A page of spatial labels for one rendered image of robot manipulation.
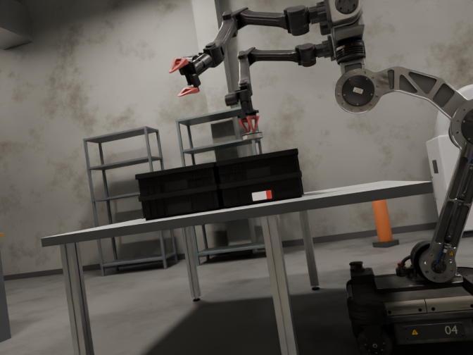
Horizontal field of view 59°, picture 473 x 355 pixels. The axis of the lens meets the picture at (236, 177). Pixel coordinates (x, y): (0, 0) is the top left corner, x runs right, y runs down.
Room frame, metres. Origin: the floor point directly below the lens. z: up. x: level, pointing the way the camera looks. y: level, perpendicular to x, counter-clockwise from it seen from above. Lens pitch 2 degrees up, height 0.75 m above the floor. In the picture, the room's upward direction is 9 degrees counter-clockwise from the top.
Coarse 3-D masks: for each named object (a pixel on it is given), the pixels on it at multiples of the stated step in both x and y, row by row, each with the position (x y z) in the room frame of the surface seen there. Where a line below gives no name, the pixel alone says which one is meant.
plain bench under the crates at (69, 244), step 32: (320, 192) 2.37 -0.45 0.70; (352, 192) 1.56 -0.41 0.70; (384, 192) 1.51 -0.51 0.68; (416, 192) 1.48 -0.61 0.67; (128, 224) 1.91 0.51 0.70; (160, 224) 1.71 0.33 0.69; (192, 224) 1.68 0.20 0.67; (64, 256) 1.88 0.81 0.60; (192, 256) 3.27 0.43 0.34; (192, 288) 3.28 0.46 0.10; (288, 288) 1.69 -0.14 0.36; (288, 320) 1.66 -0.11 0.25; (288, 352) 1.67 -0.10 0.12
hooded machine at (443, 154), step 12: (468, 96) 4.18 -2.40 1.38; (444, 120) 4.31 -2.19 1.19; (444, 132) 4.24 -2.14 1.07; (432, 144) 4.50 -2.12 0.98; (444, 144) 4.21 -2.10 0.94; (432, 156) 4.59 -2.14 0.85; (444, 156) 4.21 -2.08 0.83; (456, 156) 4.19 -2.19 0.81; (432, 168) 4.69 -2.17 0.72; (444, 168) 4.22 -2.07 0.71; (432, 180) 4.80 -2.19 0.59; (444, 180) 4.25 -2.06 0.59; (444, 192) 4.32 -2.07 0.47; (468, 216) 4.18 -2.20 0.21; (468, 228) 4.19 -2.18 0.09
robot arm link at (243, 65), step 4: (240, 52) 2.37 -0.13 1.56; (244, 52) 2.35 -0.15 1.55; (240, 56) 2.34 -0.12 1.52; (244, 56) 2.34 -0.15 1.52; (240, 60) 2.34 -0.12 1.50; (244, 60) 2.33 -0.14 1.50; (240, 64) 2.31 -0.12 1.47; (244, 64) 2.30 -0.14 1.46; (248, 64) 2.33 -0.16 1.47; (240, 68) 2.27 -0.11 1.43; (244, 68) 2.25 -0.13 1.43; (248, 68) 2.27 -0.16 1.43; (240, 72) 2.23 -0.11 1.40; (244, 72) 2.22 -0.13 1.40; (248, 72) 2.23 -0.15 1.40; (240, 76) 2.19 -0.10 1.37; (244, 76) 2.18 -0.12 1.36; (248, 76) 2.17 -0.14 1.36; (240, 80) 2.13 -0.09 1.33; (248, 80) 2.10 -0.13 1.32; (248, 84) 2.07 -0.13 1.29; (248, 88) 2.08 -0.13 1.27; (252, 92) 2.12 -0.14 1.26
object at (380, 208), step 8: (384, 200) 4.42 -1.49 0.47; (376, 208) 4.42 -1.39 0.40; (384, 208) 4.40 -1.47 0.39; (376, 216) 4.44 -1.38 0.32; (384, 216) 4.40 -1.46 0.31; (376, 224) 4.46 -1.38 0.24; (384, 224) 4.40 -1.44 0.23; (384, 232) 4.40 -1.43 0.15; (384, 240) 4.40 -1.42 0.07; (392, 240) 4.42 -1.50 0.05
